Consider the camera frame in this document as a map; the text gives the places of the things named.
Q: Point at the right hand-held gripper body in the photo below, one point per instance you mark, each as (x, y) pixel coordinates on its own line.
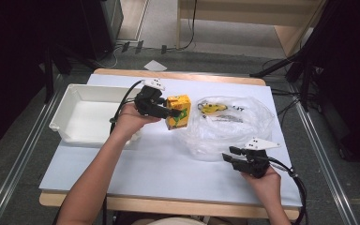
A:
(254, 164)

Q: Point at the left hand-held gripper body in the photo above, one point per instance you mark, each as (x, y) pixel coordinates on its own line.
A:
(147, 101)

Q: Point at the yellow juice carton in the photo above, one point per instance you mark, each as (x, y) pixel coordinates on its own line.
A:
(179, 108)

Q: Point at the clear smiley plastic bag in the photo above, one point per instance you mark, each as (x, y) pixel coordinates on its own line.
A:
(231, 128)

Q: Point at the white plastic bin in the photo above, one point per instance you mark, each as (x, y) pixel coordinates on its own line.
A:
(90, 122)

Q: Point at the person's right hand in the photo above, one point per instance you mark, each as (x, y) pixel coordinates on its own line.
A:
(268, 186)

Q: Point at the person's left hand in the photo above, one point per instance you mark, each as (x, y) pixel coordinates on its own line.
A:
(129, 122)

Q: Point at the white paper sheet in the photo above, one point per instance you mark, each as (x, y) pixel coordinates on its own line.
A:
(155, 65)

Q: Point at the black plug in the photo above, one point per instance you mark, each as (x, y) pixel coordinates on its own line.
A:
(125, 47)
(164, 49)
(139, 47)

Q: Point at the pale blue table sheet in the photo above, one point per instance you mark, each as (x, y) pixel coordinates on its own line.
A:
(175, 175)

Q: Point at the wooden table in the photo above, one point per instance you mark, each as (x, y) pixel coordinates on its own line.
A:
(184, 211)

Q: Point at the person's beige clothing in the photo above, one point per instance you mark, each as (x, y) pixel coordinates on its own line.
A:
(172, 221)

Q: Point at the black cabinet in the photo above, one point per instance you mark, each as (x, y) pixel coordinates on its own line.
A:
(103, 25)

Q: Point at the black metal stand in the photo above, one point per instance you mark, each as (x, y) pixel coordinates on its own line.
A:
(48, 81)
(306, 81)

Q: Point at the black curtain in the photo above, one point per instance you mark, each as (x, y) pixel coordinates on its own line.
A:
(9, 62)
(353, 78)

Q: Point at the metal floor rail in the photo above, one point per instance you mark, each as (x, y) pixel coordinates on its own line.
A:
(324, 162)
(23, 150)

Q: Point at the light wooden furniture frame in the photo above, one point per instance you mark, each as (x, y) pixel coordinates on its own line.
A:
(231, 12)

